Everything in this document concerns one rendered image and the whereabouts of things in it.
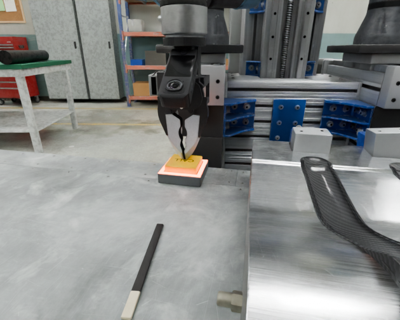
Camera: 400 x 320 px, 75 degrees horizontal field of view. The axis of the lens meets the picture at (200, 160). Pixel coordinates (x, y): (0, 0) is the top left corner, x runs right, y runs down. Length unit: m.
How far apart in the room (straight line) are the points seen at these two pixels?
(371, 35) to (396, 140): 0.46
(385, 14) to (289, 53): 0.25
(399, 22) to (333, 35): 5.22
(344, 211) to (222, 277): 0.14
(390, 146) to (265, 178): 0.19
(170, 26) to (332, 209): 0.34
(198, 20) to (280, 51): 0.50
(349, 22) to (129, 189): 5.91
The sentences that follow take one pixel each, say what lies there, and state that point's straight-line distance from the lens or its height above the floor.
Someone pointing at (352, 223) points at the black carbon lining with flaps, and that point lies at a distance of 0.29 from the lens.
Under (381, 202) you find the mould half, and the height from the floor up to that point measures 0.88.
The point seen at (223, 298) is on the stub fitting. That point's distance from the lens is 0.24.
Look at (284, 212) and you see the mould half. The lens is 0.27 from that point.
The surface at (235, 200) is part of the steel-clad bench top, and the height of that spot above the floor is 0.80.
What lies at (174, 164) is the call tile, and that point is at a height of 0.83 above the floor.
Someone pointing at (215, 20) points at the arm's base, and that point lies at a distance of 0.77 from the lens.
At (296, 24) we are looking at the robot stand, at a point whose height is 1.09.
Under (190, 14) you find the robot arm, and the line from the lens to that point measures 0.45.
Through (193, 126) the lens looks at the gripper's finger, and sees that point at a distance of 0.47.
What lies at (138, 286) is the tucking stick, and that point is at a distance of 0.30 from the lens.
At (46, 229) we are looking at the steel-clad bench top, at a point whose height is 0.80.
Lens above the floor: 1.03
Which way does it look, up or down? 23 degrees down
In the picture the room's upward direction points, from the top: straight up
